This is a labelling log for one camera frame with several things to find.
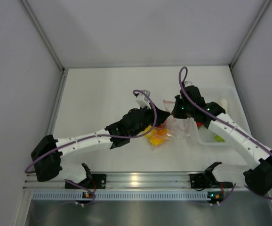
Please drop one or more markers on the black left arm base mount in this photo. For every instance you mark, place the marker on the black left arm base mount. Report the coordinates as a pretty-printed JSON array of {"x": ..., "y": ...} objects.
[{"x": 94, "y": 181}]

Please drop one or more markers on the orange toy pepper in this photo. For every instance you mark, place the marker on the orange toy pepper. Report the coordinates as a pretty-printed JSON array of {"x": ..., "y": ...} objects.
[{"x": 162, "y": 133}]

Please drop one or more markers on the aluminium frame post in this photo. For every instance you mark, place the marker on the aluminium frame post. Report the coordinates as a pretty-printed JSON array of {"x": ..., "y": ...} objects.
[{"x": 40, "y": 30}]

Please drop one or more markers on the red toy chili pepper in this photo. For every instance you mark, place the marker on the red toy chili pepper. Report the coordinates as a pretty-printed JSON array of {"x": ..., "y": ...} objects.
[{"x": 199, "y": 125}]

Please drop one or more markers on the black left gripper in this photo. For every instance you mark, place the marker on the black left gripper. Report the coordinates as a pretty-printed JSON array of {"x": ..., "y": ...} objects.
[{"x": 161, "y": 117}]

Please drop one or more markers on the green toy pepper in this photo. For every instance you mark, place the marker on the green toy pepper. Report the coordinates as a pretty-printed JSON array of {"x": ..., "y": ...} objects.
[{"x": 219, "y": 139}]

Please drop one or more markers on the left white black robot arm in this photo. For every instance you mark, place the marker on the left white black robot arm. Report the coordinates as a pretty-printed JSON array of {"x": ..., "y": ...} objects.
[{"x": 64, "y": 158}]

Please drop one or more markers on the clear polka dot zip bag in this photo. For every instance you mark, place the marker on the clear polka dot zip bag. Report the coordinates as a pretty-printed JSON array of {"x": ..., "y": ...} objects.
[{"x": 180, "y": 129}]

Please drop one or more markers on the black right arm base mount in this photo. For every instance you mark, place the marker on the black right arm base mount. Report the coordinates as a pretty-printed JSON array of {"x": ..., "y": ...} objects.
[{"x": 206, "y": 179}]

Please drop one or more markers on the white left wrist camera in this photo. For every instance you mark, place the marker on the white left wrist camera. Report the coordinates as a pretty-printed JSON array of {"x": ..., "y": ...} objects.
[{"x": 142, "y": 100}]

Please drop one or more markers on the yellow toy pepper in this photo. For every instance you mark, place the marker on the yellow toy pepper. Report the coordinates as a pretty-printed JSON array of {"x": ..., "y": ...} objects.
[{"x": 156, "y": 140}]

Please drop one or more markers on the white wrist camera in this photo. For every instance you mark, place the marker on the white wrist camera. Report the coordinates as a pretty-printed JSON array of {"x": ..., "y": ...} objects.
[
  {"x": 188, "y": 83},
  {"x": 142, "y": 100}
]

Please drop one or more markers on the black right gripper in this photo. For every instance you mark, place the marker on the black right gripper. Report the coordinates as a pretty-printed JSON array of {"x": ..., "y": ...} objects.
[{"x": 175, "y": 112}]

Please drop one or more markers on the pale green toy celery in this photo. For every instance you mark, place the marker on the pale green toy celery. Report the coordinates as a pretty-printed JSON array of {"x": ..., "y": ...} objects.
[{"x": 224, "y": 104}]

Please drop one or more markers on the slotted white cable duct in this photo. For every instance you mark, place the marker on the slotted white cable duct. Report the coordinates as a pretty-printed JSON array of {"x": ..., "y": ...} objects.
[{"x": 123, "y": 196}]

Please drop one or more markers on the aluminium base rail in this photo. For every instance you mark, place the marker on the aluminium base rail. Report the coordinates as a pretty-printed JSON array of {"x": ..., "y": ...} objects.
[{"x": 151, "y": 180}]

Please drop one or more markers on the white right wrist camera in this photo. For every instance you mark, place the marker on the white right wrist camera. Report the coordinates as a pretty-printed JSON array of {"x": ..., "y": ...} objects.
[{"x": 188, "y": 83}]

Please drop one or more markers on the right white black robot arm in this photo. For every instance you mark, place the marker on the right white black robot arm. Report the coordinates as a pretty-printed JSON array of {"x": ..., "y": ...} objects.
[{"x": 257, "y": 173}]

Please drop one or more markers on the white plastic basket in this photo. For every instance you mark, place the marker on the white plastic basket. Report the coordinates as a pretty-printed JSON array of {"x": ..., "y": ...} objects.
[{"x": 212, "y": 96}]

